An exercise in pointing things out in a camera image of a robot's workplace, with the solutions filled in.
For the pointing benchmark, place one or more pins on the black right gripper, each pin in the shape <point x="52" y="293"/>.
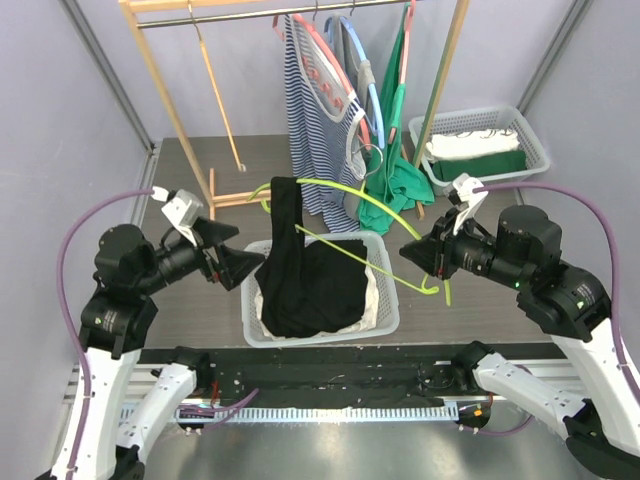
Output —
<point x="444" y="248"/>

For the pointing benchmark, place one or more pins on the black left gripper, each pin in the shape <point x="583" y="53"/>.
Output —
<point x="235" y="263"/>

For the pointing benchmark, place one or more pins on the yellow velvet hanger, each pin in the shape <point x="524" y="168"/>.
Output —
<point x="241" y="167"/>

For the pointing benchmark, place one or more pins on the black tank top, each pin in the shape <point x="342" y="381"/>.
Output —
<point x="307" y="288"/>

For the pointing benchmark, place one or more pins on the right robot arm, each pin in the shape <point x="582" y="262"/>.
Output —
<point x="568" y="303"/>

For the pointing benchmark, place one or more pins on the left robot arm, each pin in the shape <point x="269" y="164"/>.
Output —
<point x="98" y="442"/>

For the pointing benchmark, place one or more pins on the green tank top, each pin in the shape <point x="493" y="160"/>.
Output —
<point x="398" y="184"/>

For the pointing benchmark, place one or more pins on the blue hanger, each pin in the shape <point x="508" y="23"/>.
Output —
<point x="374" y="117"/>

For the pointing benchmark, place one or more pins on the blue white striped tank top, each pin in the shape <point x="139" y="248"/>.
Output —
<point x="322" y="140"/>

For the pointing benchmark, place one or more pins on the grey tank top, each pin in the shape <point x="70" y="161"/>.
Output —
<point x="351" y="56"/>

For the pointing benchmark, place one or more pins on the wooden clothes rack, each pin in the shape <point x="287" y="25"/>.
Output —
<point x="246" y="54"/>

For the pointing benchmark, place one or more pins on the white perforated front basket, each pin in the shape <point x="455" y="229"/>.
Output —
<point x="388" y="317"/>

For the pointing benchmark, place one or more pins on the white perforated basket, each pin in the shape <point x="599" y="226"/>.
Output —
<point x="494" y="117"/>
<point x="388" y="317"/>

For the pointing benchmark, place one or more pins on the folded green garment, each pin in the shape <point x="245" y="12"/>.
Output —
<point x="488" y="165"/>

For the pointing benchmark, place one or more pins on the folded white garment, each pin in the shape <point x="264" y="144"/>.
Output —
<point x="471" y="144"/>

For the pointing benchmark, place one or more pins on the white perforated back basket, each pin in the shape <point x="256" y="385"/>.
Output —
<point x="494" y="117"/>

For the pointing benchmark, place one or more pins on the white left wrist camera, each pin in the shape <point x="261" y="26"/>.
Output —
<point x="181" y="208"/>

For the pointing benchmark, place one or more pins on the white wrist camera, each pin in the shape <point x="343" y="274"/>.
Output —
<point x="181" y="208"/>
<point x="467" y="195"/>

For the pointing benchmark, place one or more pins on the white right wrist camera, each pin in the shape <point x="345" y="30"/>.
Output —
<point x="467" y="195"/>

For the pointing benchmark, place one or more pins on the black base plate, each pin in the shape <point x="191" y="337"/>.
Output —
<point x="377" y="376"/>

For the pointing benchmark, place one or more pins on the white slotted cable duct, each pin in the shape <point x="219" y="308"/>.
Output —
<point x="249" y="415"/>

